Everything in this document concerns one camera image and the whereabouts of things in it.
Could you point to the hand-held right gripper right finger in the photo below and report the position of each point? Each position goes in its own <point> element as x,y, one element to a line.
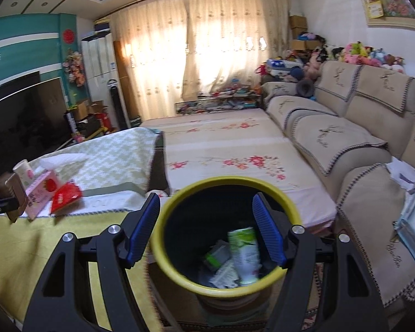
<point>268,228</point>

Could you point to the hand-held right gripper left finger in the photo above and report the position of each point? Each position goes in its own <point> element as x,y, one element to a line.
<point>141,228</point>

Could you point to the green white drink carton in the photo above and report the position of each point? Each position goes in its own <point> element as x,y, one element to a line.
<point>243,252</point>

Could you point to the black bin with yellow rim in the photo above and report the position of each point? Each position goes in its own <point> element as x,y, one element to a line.
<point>207,214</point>

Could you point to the red snack packet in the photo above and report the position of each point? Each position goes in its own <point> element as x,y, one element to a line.
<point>65,197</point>

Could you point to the pink tissue pack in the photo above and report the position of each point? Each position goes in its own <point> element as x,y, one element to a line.
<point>41,190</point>

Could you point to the white pink paper cup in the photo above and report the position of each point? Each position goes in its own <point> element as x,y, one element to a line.
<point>22,173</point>

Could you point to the cream floral sheet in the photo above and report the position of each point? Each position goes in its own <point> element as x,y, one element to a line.
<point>228,145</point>

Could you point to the red fire extinguisher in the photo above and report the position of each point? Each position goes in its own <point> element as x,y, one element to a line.
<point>104,121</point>

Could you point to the white black tower fan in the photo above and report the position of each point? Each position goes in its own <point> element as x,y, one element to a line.
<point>119,107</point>

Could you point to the black tube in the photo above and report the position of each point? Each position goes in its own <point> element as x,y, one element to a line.
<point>71,122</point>

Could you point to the open cardboard boxes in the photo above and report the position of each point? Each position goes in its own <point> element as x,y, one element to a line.
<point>86,107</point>

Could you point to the cluttered low glass shelf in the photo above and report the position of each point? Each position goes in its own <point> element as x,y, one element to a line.
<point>221,102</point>

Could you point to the beige sofa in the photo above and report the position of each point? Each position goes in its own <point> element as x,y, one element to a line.
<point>366,128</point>

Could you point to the tall brown board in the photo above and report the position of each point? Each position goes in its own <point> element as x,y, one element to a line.
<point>124,83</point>

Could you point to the large curved black television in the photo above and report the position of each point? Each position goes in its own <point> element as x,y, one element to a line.
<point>20,124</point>

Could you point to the cream embroidered curtain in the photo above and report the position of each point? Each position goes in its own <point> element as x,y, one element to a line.
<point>235,41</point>
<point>152,58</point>

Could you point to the white standing air conditioner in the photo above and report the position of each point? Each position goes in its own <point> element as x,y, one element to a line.
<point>100,62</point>

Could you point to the hanging flower decoration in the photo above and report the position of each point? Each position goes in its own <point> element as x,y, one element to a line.
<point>74,69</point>

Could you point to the pile of stuffed toys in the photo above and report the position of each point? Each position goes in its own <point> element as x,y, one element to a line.
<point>356,50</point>

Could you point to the stack of cardboard boxes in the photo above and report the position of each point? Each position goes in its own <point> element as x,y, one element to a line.
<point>297,24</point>

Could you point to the boxes atop air conditioner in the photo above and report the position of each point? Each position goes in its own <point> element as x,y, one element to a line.
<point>102,26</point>

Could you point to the red round wall ornament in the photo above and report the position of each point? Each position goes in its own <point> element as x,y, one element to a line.
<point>68,36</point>

